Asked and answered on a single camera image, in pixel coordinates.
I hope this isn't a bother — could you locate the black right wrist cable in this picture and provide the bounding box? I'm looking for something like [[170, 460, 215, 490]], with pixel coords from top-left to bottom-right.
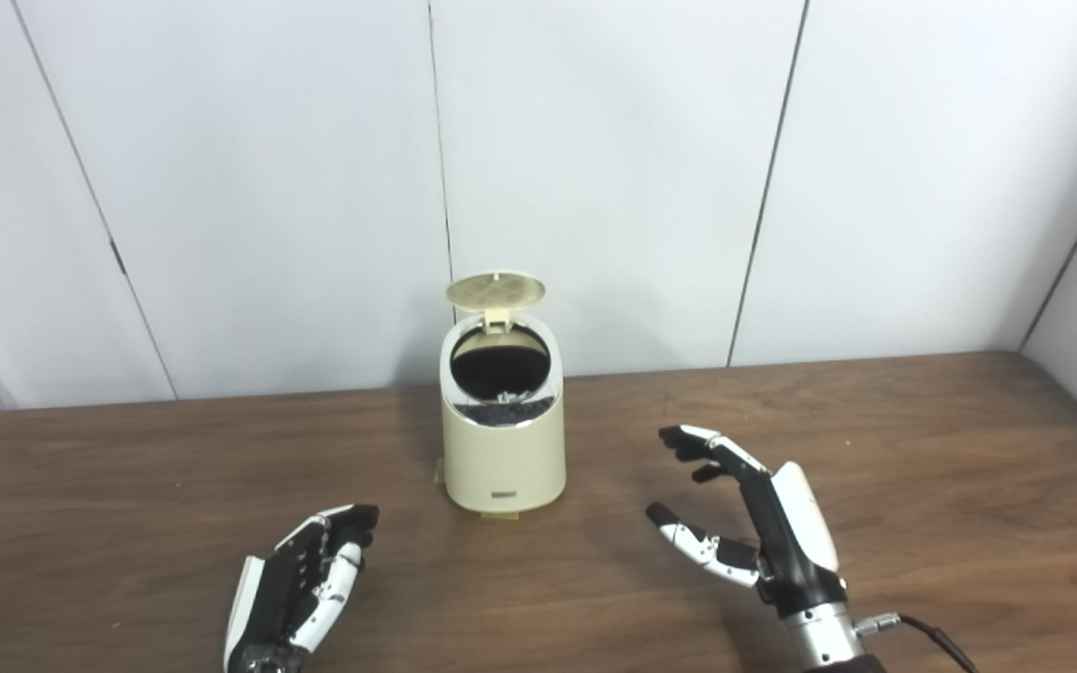
[[852, 612, 979, 673]]

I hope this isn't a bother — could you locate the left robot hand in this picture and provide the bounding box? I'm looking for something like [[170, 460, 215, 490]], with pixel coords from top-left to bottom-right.
[[224, 504, 380, 673]]

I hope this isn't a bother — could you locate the black bin liner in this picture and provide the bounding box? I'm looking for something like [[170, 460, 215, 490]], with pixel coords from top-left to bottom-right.
[[451, 327, 556, 428]]

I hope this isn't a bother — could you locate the cream round bin lid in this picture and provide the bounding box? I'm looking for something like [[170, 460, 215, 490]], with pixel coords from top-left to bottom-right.
[[446, 271, 547, 330]]

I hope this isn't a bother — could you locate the cream-colored bin body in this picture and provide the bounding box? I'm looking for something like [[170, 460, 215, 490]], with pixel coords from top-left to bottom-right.
[[440, 313, 567, 513]]

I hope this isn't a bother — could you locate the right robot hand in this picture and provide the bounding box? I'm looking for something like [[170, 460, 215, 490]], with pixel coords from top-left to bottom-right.
[[645, 424, 848, 618]]

